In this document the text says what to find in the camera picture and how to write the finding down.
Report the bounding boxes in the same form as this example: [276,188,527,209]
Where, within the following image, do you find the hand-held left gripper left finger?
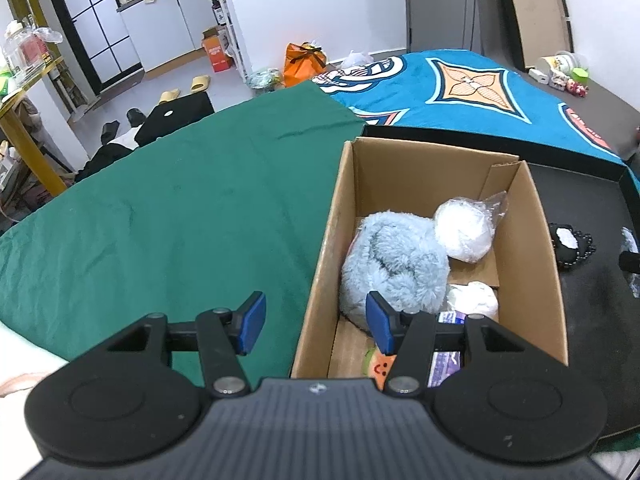
[106,290,267,397]

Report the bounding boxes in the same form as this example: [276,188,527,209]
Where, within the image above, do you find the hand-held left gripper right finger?
[365,290,543,397]

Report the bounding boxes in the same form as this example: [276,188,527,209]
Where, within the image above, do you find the watermelon slice plush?
[362,347,398,391]

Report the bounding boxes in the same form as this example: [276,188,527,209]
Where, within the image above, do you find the light blue fluffy plush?
[339,210,451,331]

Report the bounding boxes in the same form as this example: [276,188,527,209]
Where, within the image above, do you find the black tray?
[357,122,640,441]

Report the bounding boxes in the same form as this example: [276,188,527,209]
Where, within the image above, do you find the blue and white packet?
[427,310,468,388]

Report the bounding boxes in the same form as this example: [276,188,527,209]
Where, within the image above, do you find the small white soft bundle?
[444,281,500,322]

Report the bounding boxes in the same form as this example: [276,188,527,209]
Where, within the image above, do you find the brown cardboard box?
[290,136,570,391]

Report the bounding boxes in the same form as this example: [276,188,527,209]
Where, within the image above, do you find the white ball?
[432,191,510,264]

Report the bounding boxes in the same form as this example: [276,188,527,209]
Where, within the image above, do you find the black beaded charm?
[548,221,599,272]

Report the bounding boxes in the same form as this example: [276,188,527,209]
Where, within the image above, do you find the green cloth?
[0,82,371,391]

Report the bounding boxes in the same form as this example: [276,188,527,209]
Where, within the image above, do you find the small red figurines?
[550,72,591,97]

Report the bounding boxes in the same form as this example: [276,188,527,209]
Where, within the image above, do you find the black and white garment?
[75,127,143,183]

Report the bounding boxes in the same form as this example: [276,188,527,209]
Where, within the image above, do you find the white bedding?
[0,322,68,461]

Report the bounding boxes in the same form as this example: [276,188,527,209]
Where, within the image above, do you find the green bag of goods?
[248,66,285,96]

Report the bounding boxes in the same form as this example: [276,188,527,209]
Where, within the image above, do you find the blue printed blanket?
[311,49,640,196]

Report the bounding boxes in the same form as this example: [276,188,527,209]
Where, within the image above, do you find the orange bag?
[283,42,328,88]

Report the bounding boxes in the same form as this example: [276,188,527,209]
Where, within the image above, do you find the white plastic bag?
[340,50,373,70]

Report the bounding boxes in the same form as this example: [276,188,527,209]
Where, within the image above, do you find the black framed brown board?
[492,0,576,68]

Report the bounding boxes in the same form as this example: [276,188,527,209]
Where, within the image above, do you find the orange cardboard box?
[201,27,235,73]

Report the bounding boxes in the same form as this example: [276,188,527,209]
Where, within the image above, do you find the yellow table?
[0,55,68,196]

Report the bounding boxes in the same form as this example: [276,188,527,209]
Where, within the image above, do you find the white storage rack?
[220,0,251,86]

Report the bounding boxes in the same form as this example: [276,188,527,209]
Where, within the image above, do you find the white cabinet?
[116,0,223,73]

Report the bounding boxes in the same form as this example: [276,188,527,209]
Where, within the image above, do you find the grey door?
[404,0,526,68]

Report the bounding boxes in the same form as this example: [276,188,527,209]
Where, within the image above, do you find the black framed glass door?
[40,0,146,93]

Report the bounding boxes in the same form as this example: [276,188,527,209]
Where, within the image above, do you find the clear plastic bags of goods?
[0,20,63,91]

